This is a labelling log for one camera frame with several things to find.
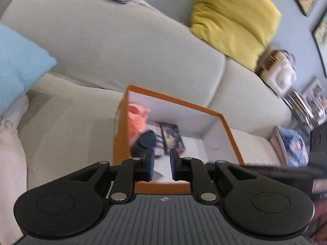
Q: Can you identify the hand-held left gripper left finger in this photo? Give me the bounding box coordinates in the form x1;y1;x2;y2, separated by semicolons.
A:
64;148;155;205

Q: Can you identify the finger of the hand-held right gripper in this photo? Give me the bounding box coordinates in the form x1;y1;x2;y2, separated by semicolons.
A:
241;164;327;184

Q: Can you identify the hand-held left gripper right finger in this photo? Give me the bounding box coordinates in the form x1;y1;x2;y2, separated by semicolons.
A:
170;148;265;203

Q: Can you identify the dark blue object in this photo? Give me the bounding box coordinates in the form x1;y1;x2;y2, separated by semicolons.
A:
131;130;159;158

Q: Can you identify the dark picture card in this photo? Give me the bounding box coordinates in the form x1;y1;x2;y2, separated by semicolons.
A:
159;123;186;156

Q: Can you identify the pink plastic bottle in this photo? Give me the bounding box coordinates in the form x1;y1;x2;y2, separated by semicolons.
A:
127;103;151;154

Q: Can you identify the orange cardboard box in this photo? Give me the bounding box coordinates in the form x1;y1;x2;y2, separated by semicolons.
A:
112;84;246;195

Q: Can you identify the blue floral cushion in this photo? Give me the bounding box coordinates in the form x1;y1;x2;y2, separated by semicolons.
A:
270;126;310;168

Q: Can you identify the stack of magazines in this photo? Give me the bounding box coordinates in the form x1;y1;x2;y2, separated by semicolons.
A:
283;78;327;131

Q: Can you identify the beige fabric sofa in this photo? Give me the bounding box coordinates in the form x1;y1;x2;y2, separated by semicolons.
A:
0;0;293;245

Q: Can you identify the cream cloth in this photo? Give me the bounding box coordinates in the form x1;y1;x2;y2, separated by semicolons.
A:
0;94;29;245

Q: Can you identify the yellow pillow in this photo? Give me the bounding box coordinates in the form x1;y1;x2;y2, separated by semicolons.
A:
190;0;283;72

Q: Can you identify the light blue pillow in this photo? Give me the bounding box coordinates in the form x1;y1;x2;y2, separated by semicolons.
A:
0;24;57;118

